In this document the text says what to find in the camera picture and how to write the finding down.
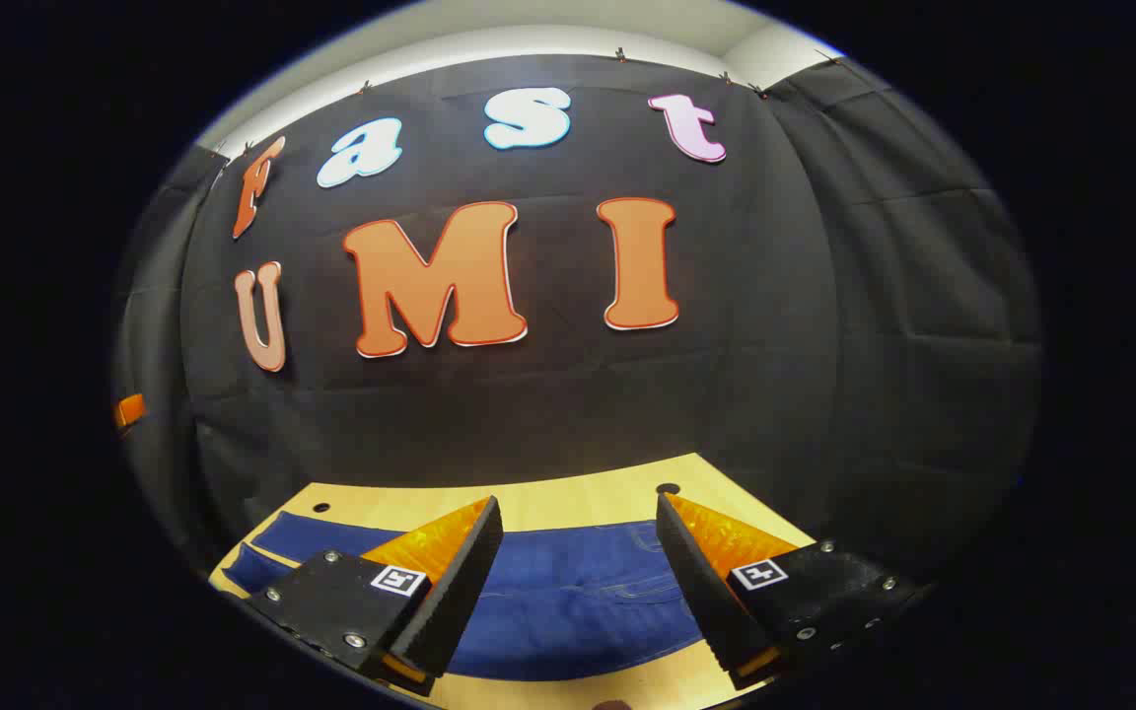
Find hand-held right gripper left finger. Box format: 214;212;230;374
245;495;506;697

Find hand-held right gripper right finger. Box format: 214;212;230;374
655;491;924;692

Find blue jeans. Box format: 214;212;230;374
223;511;727;682

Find black backdrop cloth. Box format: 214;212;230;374
112;54;1044;585

